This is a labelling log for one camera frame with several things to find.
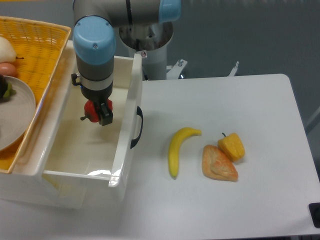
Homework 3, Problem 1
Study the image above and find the black corner device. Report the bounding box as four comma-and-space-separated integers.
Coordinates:
308, 202, 320, 229

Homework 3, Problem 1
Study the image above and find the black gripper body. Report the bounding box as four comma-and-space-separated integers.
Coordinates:
71, 73, 113, 103

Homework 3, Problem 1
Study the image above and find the triangular toast bread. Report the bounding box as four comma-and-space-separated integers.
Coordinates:
201, 144, 238, 182

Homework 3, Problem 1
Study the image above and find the yellow bell pepper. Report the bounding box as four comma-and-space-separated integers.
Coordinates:
217, 132, 246, 162

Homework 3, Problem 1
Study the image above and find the grey round plate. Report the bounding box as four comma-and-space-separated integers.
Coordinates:
0, 76, 36, 150

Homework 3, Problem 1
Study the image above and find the white metal bracket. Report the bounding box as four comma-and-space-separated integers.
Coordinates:
228, 61, 240, 77

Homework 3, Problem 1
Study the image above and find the yellow banana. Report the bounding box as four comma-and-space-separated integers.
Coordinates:
167, 127, 202, 179

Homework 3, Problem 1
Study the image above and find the white pear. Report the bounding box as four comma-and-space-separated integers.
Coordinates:
0, 36, 24, 63

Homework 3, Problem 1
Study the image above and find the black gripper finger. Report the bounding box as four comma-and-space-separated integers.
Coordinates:
98, 102, 113, 126

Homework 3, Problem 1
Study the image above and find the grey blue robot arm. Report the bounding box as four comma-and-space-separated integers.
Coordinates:
71, 0, 182, 126

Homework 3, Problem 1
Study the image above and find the red bell pepper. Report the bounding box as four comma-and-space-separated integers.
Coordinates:
80, 99, 113, 123

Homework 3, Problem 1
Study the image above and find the black drawer handle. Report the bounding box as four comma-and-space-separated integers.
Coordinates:
130, 106, 144, 149

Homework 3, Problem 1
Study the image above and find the white drawer cabinet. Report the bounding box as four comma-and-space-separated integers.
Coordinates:
0, 40, 88, 210

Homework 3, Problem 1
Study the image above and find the yellow woven basket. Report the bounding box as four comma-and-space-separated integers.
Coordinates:
0, 16, 71, 174

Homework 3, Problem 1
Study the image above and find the open upper white drawer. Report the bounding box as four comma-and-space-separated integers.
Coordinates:
44, 54, 143, 202

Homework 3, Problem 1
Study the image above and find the dark purple mangosteen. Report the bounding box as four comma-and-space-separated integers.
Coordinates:
0, 75, 16, 102

